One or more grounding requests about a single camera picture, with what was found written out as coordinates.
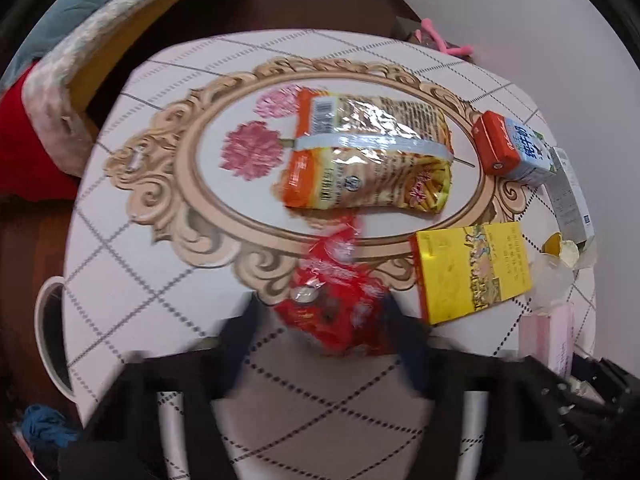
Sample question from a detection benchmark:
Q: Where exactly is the white trash bin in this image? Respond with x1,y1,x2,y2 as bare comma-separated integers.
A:
34,276,78,403

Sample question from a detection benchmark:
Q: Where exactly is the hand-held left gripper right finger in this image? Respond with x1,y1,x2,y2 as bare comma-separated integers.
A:
382,292,583,480

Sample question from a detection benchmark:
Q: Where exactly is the patterned bed sheet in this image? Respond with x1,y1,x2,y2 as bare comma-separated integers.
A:
27,0,236,176

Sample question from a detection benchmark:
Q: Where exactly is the red and white milk carton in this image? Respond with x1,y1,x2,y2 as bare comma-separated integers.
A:
471,111,560,187

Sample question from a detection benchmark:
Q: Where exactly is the orange snack bag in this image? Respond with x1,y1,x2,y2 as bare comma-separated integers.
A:
272,87,456,216

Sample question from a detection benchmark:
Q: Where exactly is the red blanket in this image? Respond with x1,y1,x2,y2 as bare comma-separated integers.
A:
0,60,96,201

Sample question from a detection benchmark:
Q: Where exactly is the red snack wrapper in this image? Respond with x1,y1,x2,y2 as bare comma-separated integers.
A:
274,215,396,358

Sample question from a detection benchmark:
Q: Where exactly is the small cardboard box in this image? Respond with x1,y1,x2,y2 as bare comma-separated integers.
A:
395,16,431,43

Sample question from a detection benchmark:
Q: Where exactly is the white and grey box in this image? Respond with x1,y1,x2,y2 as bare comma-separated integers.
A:
545,146,596,251

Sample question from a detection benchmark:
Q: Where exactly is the dark bin liner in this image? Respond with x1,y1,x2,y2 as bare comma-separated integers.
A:
40,287,72,392

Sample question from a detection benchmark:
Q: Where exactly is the pink box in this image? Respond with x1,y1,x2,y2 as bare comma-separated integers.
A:
517,302,576,378

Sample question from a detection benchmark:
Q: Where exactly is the blue duvet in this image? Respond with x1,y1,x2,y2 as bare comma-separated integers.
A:
0,0,186,81

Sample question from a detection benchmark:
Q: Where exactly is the yellow broken shell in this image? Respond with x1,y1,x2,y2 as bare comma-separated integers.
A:
542,232,583,267

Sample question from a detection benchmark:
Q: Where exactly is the wooden bed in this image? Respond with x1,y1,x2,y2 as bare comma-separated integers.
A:
0,0,251,201

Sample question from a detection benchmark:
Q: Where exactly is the clear plastic wrap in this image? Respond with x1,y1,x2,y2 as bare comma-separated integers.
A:
530,255,576,311

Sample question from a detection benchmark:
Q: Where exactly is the pink plastic toy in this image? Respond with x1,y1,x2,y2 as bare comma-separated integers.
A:
420,17,476,57

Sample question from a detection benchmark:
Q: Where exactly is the blue clothing pile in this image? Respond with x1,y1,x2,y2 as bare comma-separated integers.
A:
20,404,81,453

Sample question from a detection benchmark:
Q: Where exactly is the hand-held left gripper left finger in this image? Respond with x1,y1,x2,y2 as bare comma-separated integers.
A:
57,297,266,480

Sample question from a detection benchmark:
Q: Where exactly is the yellow cardboard box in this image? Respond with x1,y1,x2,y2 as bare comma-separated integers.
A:
409,221,533,326

